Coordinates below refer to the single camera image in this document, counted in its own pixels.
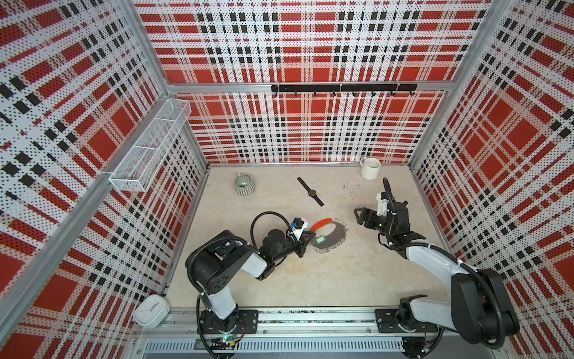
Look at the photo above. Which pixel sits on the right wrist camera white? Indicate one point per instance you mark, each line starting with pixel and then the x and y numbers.
pixel 383 204

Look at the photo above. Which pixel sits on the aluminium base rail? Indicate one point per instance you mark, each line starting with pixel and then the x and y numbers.
pixel 291 330

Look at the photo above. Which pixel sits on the black wrist watch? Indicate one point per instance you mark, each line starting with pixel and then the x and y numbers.
pixel 311 192

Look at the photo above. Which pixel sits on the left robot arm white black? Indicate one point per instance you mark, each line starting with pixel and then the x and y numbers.
pixel 211 267

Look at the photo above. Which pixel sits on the grey ribbed ceramic cup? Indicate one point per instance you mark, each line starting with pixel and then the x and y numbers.
pixel 244 185

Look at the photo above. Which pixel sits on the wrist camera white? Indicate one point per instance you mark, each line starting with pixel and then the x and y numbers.
pixel 383 204
pixel 298 226

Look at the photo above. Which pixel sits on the white wire mesh basket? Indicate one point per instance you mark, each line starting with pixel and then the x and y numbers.
pixel 140 165

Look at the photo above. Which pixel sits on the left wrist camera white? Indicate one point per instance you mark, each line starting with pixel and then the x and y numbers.
pixel 298 226

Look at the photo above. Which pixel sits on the white ceramic mug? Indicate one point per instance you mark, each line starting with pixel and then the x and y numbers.
pixel 370 168

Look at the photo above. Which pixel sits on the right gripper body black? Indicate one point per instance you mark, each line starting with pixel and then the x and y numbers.
pixel 384 227

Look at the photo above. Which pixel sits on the black hook rail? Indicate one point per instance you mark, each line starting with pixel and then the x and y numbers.
pixel 386 88

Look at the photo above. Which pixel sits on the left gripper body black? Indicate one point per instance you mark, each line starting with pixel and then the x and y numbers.
pixel 300 247

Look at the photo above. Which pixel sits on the white object beside base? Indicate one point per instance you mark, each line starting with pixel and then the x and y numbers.
pixel 151 312

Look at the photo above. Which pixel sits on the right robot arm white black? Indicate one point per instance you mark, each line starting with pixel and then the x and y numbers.
pixel 479 308

